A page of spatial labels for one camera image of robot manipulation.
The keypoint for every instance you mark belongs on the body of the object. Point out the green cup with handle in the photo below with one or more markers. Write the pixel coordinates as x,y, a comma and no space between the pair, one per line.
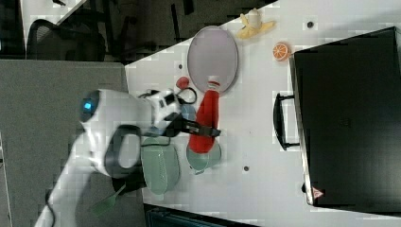
199,162

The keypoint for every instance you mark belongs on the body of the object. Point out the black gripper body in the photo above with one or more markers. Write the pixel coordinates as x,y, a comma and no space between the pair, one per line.
166,109

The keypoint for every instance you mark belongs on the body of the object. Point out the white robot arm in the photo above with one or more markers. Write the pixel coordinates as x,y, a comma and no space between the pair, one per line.
113,125

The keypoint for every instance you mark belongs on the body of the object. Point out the peeled toy banana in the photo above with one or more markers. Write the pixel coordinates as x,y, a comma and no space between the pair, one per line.
253,25

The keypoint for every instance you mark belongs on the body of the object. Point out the toy orange slice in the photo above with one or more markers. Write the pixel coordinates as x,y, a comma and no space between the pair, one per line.
281,52

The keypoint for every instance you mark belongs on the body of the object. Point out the green colander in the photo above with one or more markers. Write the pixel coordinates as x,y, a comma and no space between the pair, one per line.
160,164

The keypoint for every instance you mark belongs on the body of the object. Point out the blue metal frame rail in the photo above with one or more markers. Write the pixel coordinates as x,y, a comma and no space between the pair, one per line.
158,216

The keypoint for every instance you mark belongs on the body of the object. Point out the silver toaster oven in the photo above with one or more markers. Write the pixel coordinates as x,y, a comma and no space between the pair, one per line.
347,97

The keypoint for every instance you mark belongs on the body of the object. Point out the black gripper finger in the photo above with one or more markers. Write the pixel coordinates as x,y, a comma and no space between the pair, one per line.
196,128

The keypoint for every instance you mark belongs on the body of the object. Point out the black office chair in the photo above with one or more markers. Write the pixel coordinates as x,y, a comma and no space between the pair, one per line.
49,42

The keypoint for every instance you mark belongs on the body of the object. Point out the grey round plate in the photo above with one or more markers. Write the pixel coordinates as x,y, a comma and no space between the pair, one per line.
212,52

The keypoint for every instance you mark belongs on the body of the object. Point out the red plush ketchup bottle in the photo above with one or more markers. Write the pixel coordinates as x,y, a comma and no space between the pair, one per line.
207,115

